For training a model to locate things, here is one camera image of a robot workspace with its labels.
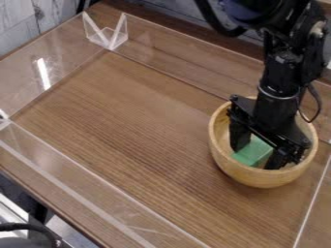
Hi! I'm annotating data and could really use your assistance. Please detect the black cable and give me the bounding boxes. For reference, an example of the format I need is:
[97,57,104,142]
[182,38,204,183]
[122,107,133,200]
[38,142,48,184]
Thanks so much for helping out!
[0,222,62,248]

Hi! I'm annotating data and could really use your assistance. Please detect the green rectangular block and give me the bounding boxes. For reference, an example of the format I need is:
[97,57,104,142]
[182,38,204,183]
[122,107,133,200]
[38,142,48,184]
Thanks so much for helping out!
[230,136,272,168]

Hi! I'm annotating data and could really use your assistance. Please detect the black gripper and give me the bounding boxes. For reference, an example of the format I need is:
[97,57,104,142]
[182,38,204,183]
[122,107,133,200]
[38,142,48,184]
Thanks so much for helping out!
[226,88,311,170]

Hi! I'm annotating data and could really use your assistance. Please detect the light wooden bowl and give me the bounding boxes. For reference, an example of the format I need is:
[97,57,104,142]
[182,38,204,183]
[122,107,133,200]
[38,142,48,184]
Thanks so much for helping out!
[208,101,319,189]

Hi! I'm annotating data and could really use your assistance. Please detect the clear acrylic tray walls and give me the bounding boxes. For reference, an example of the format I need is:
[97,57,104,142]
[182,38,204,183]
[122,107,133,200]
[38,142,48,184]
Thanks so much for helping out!
[0,9,331,248]

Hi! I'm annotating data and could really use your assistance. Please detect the black metal table frame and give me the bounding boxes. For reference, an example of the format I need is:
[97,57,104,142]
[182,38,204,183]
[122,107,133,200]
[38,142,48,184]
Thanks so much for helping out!
[0,173,102,248]

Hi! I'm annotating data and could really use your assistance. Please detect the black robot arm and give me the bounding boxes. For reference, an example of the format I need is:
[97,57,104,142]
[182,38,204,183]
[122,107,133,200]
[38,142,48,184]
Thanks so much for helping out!
[193,0,328,170]

